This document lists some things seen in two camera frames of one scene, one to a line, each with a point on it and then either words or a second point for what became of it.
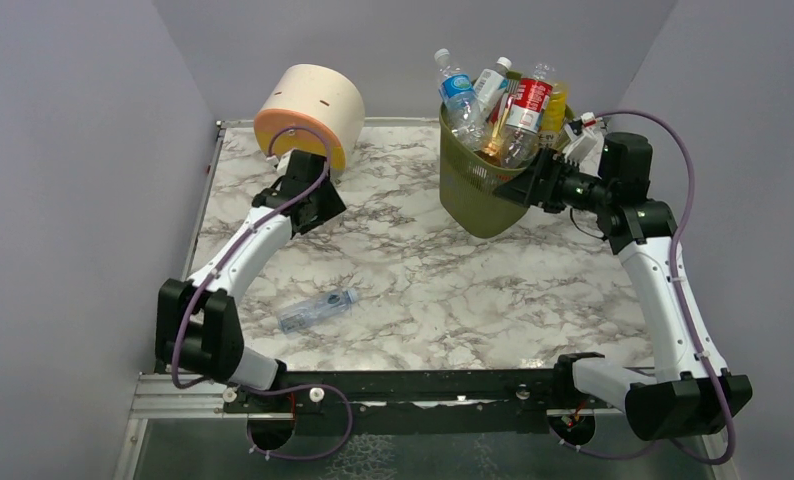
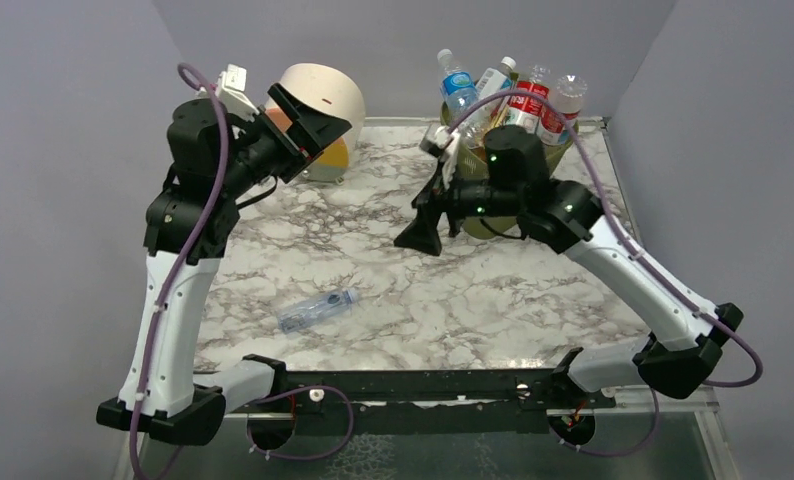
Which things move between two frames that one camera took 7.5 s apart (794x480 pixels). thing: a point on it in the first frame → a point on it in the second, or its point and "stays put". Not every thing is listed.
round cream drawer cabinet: [314, 109] stays put
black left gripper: [301, 168] → [292, 144]
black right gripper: [538, 184] → [445, 204]
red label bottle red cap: [525, 117] stays put
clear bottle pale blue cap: [329, 304] stays put
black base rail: [425, 402] stays put
